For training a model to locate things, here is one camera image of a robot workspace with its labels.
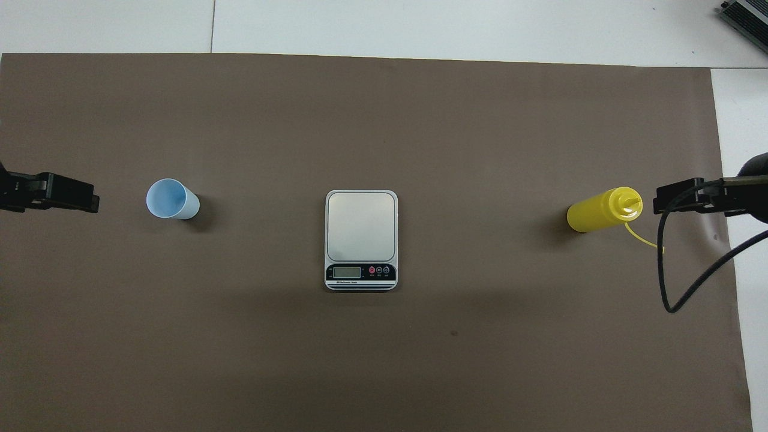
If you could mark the grey ribbed metal device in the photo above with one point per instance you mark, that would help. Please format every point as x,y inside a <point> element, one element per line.
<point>750,18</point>

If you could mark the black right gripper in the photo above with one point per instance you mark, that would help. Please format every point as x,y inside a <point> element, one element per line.
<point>759,168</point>

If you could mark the silver digital kitchen scale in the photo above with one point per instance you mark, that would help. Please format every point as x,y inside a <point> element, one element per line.
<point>360,225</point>

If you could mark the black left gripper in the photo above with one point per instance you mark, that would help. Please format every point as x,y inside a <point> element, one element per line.
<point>18,185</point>

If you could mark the yellow squeeze seasoning bottle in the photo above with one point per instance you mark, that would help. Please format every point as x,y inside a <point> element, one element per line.
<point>597,213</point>

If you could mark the brown paper table mat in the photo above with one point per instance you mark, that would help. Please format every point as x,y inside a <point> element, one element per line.
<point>384,360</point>

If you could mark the light blue plastic cup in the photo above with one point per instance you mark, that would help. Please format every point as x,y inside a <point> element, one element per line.
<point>171,201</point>

